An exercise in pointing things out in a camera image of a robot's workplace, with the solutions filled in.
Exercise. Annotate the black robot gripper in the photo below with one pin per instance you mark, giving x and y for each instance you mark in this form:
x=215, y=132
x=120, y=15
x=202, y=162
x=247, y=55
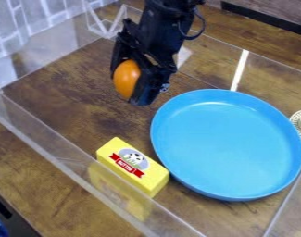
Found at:
x=150, y=42

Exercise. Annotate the orange ball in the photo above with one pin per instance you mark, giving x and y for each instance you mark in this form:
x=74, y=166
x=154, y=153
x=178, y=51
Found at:
x=124, y=77

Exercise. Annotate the blue round tray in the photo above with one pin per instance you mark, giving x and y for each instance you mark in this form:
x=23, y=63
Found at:
x=227, y=144

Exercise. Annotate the yellow toy butter block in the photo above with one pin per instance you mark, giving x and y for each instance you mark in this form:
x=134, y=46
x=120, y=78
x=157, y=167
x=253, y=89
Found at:
x=134, y=166

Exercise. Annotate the clear acrylic triangular bracket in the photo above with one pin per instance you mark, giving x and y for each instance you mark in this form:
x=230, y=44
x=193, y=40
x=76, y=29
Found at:
x=104, y=19

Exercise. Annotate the clear acrylic enclosure wall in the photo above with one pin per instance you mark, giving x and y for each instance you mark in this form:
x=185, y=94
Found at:
x=60, y=112

